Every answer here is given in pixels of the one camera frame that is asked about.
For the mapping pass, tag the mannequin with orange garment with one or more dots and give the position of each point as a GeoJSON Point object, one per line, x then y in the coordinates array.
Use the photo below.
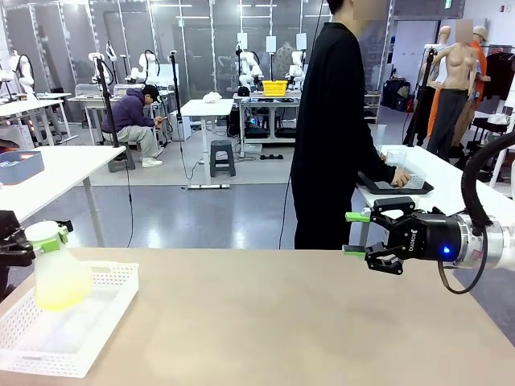
{"type": "Point", "coordinates": [479, 48]}

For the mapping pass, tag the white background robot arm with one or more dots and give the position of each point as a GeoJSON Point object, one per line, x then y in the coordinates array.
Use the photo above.
{"type": "Point", "coordinates": [297, 66]}
{"type": "Point", "coordinates": [145, 68]}
{"type": "Point", "coordinates": [24, 72]}
{"type": "Point", "coordinates": [249, 68]}

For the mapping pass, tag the black hanging clothes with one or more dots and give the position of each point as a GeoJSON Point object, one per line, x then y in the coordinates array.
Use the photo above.
{"type": "Point", "coordinates": [501, 76]}

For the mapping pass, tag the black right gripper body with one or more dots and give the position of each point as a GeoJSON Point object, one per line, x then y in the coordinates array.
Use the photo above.
{"type": "Point", "coordinates": [430, 237]}

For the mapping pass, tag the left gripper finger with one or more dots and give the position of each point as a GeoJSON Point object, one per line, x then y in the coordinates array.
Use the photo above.
{"type": "Point", "coordinates": [66, 226]}
{"type": "Point", "coordinates": [20, 249]}

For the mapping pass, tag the bare beige mannequin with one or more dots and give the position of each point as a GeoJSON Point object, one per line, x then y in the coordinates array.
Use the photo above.
{"type": "Point", "coordinates": [456, 72]}

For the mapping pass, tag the grey plastic stool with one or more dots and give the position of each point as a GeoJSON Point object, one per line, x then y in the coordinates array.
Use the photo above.
{"type": "Point", "coordinates": [222, 157]}

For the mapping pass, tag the translucent plastic conical flask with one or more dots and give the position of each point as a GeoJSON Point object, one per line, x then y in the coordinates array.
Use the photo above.
{"type": "Point", "coordinates": [60, 281]}

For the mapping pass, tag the dark bags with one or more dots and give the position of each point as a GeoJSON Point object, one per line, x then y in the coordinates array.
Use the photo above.
{"type": "Point", "coordinates": [396, 94]}

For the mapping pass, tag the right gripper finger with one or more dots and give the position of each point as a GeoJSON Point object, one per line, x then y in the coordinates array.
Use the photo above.
{"type": "Point", "coordinates": [390, 211]}
{"type": "Point", "coordinates": [386, 257]}

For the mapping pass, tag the white floor power strip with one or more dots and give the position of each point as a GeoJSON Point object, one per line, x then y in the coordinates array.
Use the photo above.
{"type": "Point", "coordinates": [209, 186]}

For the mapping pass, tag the large white table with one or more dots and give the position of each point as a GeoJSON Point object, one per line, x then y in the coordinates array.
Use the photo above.
{"type": "Point", "coordinates": [442, 201]}

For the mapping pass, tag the small white table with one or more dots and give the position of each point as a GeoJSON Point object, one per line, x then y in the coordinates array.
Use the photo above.
{"type": "Point", "coordinates": [207, 108]}

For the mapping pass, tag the black tripod stand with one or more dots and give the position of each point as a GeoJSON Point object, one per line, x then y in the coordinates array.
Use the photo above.
{"type": "Point", "coordinates": [105, 100]}

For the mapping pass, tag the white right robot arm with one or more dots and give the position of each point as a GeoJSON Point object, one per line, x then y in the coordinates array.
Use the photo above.
{"type": "Point", "coordinates": [499, 245]}

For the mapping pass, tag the blue plastic bin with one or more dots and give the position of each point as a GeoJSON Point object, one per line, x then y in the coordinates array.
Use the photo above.
{"type": "Point", "coordinates": [20, 167]}

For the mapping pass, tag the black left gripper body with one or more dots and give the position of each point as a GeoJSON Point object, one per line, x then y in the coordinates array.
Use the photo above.
{"type": "Point", "coordinates": [10, 225]}

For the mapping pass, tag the grey metal table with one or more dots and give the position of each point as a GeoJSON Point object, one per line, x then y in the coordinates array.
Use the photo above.
{"type": "Point", "coordinates": [267, 98]}

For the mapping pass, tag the person's right forearm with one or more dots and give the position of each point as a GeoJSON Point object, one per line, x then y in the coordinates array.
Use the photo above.
{"type": "Point", "coordinates": [378, 171]}

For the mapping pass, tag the black pole stand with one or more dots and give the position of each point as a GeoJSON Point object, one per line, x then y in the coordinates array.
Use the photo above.
{"type": "Point", "coordinates": [176, 96]}

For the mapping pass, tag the seated person in purple hoodie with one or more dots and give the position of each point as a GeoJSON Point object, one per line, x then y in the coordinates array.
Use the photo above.
{"type": "Point", "coordinates": [128, 116]}

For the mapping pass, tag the white background desk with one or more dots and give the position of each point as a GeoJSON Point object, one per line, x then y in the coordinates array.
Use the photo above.
{"type": "Point", "coordinates": [28, 104]}

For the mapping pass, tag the person's right hand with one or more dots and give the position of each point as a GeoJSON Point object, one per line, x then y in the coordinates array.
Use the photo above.
{"type": "Point", "coordinates": [401, 179]}

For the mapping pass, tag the black tray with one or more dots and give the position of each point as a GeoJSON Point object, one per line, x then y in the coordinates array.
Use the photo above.
{"type": "Point", "coordinates": [378, 187]}

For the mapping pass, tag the person in black sweater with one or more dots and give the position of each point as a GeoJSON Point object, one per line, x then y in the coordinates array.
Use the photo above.
{"type": "Point", "coordinates": [330, 120]}

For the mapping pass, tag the white crumpled cloth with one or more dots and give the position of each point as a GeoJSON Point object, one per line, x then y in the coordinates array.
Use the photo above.
{"type": "Point", "coordinates": [212, 97]}

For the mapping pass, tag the yellow plastic basket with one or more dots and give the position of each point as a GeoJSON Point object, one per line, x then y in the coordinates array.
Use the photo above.
{"type": "Point", "coordinates": [275, 88]}

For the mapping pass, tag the white hat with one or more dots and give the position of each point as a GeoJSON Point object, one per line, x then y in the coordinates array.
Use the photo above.
{"type": "Point", "coordinates": [497, 119]}

